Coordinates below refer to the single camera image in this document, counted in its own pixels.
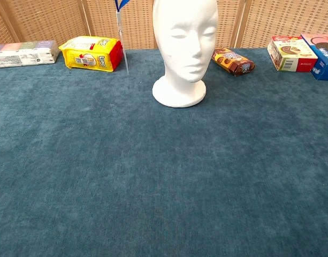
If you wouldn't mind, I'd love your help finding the wicker folding screen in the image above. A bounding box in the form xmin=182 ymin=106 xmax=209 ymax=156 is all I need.
xmin=0 ymin=0 xmax=328 ymax=50

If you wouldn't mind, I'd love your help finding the blue carpet table mat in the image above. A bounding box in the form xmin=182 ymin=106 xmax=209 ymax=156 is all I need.
xmin=0 ymin=47 xmax=328 ymax=257

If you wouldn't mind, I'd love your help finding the blue lanyard with white badge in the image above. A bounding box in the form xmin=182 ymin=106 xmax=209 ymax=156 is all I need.
xmin=114 ymin=0 xmax=130 ymax=75

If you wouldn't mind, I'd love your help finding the pink blue Oreo box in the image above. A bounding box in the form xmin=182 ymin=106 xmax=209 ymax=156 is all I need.
xmin=300 ymin=33 xmax=328 ymax=81

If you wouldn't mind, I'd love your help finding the white foam mannequin head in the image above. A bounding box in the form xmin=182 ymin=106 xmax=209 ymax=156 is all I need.
xmin=152 ymin=0 xmax=219 ymax=109

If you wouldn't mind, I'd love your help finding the brown chocolate cookie box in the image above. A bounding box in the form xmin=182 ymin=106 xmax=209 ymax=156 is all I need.
xmin=211 ymin=48 xmax=256 ymax=77

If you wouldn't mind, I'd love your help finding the yellow Lipo biscuit pack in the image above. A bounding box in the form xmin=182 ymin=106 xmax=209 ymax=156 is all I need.
xmin=58 ymin=35 xmax=124 ymax=73

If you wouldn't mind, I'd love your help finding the red white cake box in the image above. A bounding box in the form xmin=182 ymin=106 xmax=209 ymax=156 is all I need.
xmin=267 ymin=35 xmax=319 ymax=72

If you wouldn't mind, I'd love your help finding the multicolour tissue pack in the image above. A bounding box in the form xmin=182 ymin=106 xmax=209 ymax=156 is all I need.
xmin=0 ymin=40 xmax=60 ymax=69

